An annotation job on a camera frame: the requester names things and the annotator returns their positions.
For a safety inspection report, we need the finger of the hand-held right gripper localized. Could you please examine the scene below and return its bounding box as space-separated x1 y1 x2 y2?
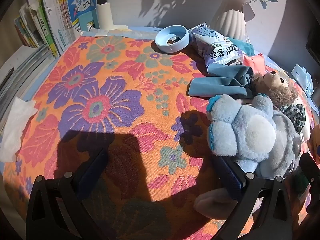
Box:
299 152 320 205

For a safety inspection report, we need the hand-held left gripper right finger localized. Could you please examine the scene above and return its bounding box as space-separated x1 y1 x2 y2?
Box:
212 155 294 240

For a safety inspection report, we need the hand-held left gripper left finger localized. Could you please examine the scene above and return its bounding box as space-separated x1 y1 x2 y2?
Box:
26 147 110 240

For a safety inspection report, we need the pale blue plush toy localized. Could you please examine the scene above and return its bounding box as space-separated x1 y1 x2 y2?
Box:
194 94 302 222

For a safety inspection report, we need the blue cloth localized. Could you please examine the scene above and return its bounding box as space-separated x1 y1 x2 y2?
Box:
188 64 255 99

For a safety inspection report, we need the brown teddy bear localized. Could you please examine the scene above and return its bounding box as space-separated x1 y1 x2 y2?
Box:
251 70 312 140

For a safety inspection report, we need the purple tissue packet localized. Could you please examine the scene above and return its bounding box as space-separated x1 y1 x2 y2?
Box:
188 23 247 75

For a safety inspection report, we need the blue ring bowl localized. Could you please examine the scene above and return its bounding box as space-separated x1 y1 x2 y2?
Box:
154 25 190 53

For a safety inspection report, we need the white paper tissue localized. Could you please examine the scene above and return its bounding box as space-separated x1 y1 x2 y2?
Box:
0 97 38 163

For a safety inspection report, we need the floral woven blanket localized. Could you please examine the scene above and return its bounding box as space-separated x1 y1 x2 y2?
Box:
2 35 318 240

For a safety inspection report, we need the blue white wipes pack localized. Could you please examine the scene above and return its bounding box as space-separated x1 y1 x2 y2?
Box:
291 64 315 98

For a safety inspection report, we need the pink packet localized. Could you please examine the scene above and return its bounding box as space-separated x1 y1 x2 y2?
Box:
242 53 267 74

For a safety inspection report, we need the stack of grey papers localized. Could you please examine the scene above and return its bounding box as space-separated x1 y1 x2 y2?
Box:
0 47 55 120

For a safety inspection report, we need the black curved monitor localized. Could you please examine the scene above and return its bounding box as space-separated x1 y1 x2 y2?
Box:
306 27 320 58

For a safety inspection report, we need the white ribbed vase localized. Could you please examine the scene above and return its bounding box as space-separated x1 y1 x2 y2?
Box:
214 0 255 40

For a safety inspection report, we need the row of books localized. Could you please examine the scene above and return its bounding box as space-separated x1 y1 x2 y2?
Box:
14 0 98 58

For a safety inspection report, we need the white lamp post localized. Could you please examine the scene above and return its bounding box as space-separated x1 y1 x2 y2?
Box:
96 0 129 32

